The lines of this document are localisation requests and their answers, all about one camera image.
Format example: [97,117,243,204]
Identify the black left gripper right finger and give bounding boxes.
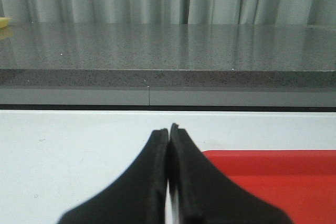
[167,124,291,223]

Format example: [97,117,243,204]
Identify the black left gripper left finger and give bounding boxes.
[59,129,169,223]

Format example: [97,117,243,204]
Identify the red plastic tray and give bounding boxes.
[204,150,335,223]

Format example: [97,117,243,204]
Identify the grey granite counter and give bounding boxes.
[1,23,335,112]

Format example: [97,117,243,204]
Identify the yellow sponge block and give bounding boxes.
[0,17,12,29]

